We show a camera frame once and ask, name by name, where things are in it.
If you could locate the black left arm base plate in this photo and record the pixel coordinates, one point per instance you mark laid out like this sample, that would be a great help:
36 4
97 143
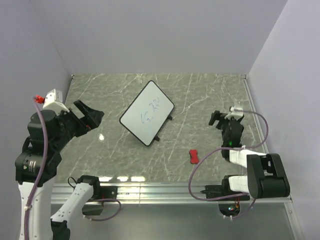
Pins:
108 192

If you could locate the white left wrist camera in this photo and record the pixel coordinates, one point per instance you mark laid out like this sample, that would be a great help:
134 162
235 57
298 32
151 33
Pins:
54 102

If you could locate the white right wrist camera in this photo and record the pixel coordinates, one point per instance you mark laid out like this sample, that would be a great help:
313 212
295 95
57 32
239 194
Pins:
236 112

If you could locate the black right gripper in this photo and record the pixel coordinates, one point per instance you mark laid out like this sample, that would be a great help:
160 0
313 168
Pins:
216 116

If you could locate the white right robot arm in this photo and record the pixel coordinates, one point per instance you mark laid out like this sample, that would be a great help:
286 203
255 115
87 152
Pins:
265 174

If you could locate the aluminium mounting rail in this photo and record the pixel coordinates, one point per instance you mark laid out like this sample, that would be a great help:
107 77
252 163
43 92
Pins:
152 193

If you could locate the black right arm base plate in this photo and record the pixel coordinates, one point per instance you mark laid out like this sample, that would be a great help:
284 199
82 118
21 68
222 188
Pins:
213 191

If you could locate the small white whiteboard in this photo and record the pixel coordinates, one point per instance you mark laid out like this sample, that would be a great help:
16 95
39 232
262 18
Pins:
148 112

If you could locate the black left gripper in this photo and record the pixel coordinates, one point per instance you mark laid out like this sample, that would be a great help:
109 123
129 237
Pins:
92 119

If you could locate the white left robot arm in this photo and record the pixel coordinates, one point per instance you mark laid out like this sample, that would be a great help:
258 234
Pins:
36 169

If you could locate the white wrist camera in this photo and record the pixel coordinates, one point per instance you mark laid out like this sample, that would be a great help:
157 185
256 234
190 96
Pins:
236 112
54 102

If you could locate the red bone-shaped eraser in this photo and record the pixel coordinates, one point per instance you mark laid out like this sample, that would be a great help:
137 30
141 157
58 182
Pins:
194 159

